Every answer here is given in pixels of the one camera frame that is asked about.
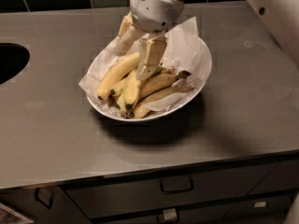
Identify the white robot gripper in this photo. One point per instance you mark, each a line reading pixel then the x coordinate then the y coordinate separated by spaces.
pixel 153 8

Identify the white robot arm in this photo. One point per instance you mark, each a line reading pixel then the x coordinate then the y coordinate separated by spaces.
pixel 280 17

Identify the long yellow banana left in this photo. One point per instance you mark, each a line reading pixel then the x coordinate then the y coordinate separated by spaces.
pixel 115 73

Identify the white oval bowl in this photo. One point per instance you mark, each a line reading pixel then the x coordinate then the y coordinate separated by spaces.
pixel 204 62

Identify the yellow banana with dark stem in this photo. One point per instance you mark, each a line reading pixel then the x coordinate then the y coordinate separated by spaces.
pixel 159 82

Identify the small yellow banana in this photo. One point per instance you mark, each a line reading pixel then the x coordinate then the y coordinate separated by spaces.
pixel 117 89

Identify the short yellow banana bottom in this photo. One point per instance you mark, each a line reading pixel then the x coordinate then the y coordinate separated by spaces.
pixel 122 107

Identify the white paper liner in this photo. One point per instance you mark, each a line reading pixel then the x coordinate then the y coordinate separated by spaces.
pixel 183 44

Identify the dark round sink opening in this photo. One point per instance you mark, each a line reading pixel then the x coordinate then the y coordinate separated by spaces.
pixel 13 59

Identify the grey cabinet door left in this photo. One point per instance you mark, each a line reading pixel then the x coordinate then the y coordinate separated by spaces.
pixel 44 205

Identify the lower grey drawer with label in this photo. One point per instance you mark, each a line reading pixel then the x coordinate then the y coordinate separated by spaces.
pixel 194 215

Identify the grey drawer right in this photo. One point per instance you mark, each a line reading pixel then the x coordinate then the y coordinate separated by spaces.
pixel 285 176

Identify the lower right drawer with label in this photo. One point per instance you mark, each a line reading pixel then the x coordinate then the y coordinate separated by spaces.
pixel 260 204

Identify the grey drawer with handle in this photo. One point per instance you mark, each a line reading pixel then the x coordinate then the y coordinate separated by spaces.
pixel 143 195

